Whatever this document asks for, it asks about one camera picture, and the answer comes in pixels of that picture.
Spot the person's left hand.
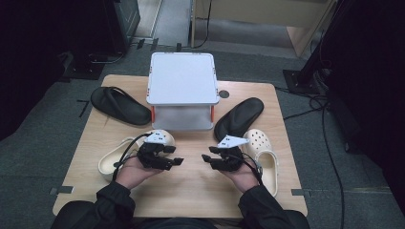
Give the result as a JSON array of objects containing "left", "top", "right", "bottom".
[{"left": 115, "top": 156, "right": 163, "bottom": 191}]

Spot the dark cabinet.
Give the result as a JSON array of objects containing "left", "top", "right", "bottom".
[{"left": 103, "top": 0, "right": 141, "bottom": 55}]

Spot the black floor cable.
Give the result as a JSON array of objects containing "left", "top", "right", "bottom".
[{"left": 275, "top": 85, "right": 347, "bottom": 229}]

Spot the hand-held gripper cable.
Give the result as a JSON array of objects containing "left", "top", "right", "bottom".
[
  {"left": 112, "top": 133, "right": 151, "bottom": 182},
  {"left": 242, "top": 152, "right": 265, "bottom": 187}
]

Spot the right hand-held gripper cable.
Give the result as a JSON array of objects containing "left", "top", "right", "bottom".
[{"left": 242, "top": 152, "right": 265, "bottom": 187}]

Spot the hanging black cable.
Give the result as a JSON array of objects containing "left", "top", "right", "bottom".
[{"left": 191, "top": 0, "right": 213, "bottom": 51}]

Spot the black flip-flop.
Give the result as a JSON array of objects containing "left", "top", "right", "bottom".
[
  {"left": 213, "top": 96, "right": 266, "bottom": 143},
  {"left": 90, "top": 86, "right": 152, "bottom": 126}
]

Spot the person's right hand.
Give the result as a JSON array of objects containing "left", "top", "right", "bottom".
[{"left": 221, "top": 159, "right": 261, "bottom": 195}]

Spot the light wooden furniture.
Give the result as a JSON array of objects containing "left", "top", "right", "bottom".
[{"left": 190, "top": 0, "right": 338, "bottom": 59}]

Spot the cream clog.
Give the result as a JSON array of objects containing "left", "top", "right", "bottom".
[
  {"left": 243, "top": 128, "right": 280, "bottom": 198},
  {"left": 97, "top": 129, "right": 176, "bottom": 183}
]

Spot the white two-tier shoe rack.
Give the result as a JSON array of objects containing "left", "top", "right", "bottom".
[{"left": 146, "top": 52, "right": 221, "bottom": 132}]

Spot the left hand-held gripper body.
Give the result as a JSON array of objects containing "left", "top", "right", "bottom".
[{"left": 137, "top": 131, "right": 175, "bottom": 171}]

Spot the black metal stand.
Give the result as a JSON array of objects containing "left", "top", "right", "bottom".
[{"left": 282, "top": 0, "right": 350, "bottom": 95}]

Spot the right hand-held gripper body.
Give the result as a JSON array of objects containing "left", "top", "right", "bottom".
[{"left": 209, "top": 135, "right": 250, "bottom": 173}]

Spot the person's dark clothing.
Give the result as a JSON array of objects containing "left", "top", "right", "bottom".
[{"left": 135, "top": 218, "right": 221, "bottom": 229}]

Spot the left hand-held gripper cable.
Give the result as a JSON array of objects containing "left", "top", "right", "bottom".
[{"left": 112, "top": 133, "right": 151, "bottom": 182}]

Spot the black stand base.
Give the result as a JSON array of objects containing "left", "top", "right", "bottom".
[{"left": 62, "top": 52, "right": 125, "bottom": 81}]

